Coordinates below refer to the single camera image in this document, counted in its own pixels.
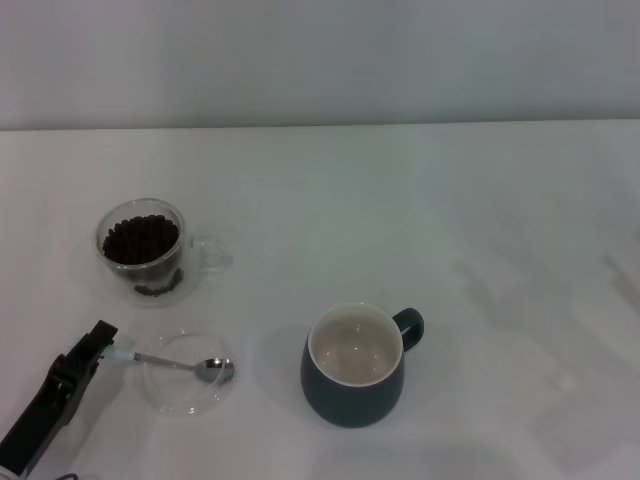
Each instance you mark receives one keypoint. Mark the dark blue-grey ceramic mug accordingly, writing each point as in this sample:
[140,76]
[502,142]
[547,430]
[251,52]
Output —
[350,405]

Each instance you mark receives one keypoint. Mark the clear glass saucer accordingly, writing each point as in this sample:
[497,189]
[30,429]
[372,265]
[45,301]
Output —
[170,396]

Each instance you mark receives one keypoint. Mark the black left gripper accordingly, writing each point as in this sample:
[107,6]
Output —
[35,425]

